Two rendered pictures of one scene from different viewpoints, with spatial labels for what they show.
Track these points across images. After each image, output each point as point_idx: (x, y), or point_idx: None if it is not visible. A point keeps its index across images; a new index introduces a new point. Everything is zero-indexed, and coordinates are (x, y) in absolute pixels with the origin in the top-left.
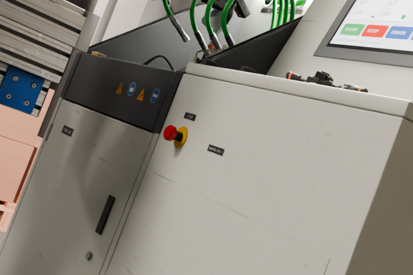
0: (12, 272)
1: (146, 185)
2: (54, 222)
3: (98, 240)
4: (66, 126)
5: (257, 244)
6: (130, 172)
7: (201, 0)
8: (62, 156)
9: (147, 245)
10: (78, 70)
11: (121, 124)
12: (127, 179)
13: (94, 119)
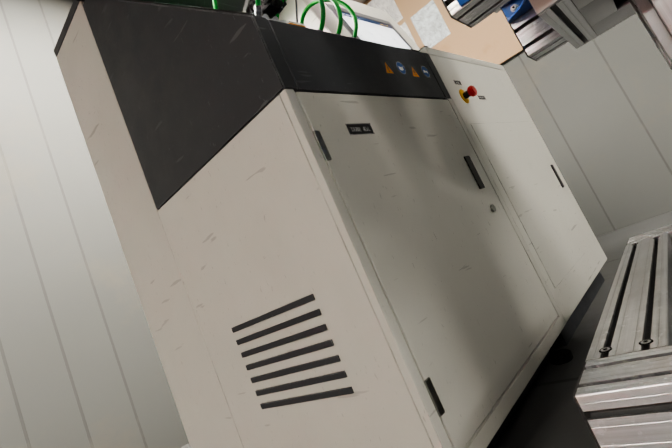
0: (459, 338)
1: (474, 133)
2: (446, 225)
3: (485, 192)
4: (353, 124)
5: (521, 129)
6: (460, 132)
7: None
8: (384, 159)
9: (504, 165)
10: (293, 47)
11: (419, 100)
12: (462, 138)
13: (387, 103)
